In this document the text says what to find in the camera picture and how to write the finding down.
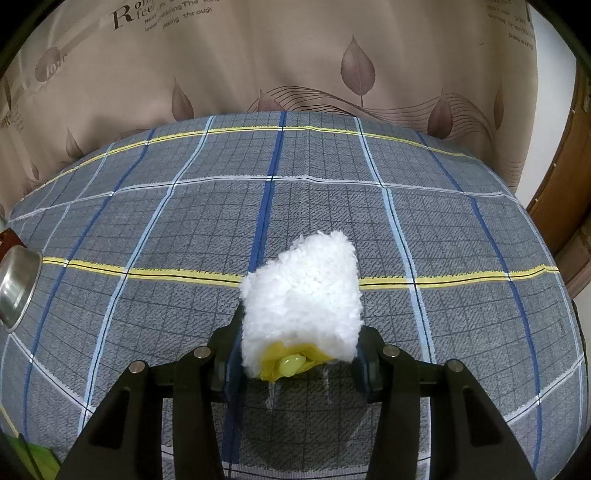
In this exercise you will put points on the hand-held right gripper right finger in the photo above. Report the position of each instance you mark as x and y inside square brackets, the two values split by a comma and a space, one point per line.
[363, 371]

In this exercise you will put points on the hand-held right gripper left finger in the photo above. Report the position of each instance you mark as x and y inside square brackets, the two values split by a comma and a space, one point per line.
[230, 369]

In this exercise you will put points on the fluffy white yellow mitt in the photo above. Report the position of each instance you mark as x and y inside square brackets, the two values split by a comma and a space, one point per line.
[304, 295]

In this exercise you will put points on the red tin box gold inside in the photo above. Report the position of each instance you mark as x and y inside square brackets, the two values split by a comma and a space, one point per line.
[8, 242]

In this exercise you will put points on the grey plaid blanket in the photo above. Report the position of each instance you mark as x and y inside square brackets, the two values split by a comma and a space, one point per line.
[415, 221]

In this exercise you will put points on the green packet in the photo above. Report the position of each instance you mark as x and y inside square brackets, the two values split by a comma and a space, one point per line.
[27, 459]

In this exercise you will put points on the steel bowl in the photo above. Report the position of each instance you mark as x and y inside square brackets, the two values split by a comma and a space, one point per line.
[16, 286]

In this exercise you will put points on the wooden door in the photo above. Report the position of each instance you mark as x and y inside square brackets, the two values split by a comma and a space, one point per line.
[565, 207]

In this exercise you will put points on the beige leaf print curtain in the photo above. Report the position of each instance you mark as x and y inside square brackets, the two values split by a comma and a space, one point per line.
[277, 55]

